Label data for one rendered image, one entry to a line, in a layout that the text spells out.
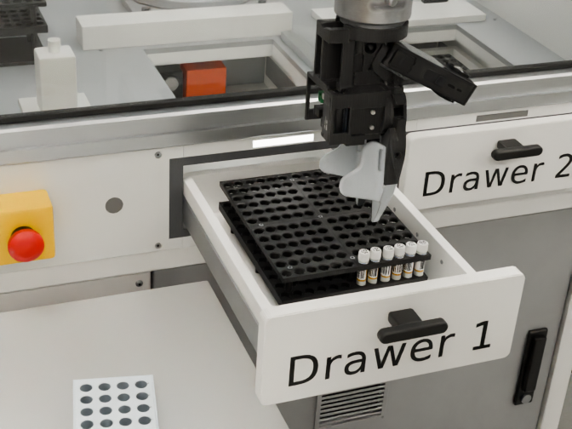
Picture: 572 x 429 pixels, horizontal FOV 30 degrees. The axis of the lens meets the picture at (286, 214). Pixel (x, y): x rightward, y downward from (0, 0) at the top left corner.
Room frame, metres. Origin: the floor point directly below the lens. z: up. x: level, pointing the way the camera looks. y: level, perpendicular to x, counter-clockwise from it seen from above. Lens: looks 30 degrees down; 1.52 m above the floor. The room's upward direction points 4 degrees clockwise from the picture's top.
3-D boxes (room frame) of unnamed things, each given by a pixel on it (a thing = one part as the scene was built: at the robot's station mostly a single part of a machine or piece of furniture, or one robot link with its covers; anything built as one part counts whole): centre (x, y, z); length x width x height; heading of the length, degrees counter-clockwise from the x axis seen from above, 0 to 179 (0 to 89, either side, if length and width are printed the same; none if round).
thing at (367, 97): (0.99, -0.06, 1.11); 0.09 x 0.08 x 0.12; 111
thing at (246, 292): (1.09, -0.04, 0.86); 0.40 x 0.26 x 0.06; 23
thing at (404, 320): (0.87, -0.13, 0.91); 0.07 x 0.04 x 0.01; 113
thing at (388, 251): (1.00, -0.12, 0.89); 0.01 x 0.01 x 0.05
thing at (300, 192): (1.08, -0.04, 0.87); 0.22 x 0.18 x 0.06; 23
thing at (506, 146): (1.29, -0.29, 0.91); 0.07 x 0.04 x 0.01; 113
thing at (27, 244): (1.02, 0.29, 0.88); 0.04 x 0.03 x 0.04; 113
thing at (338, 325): (0.89, -0.12, 0.87); 0.29 x 0.02 x 0.11; 113
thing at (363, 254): (0.99, -0.09, 0.89); 0.01 x 0.01 x 0.05
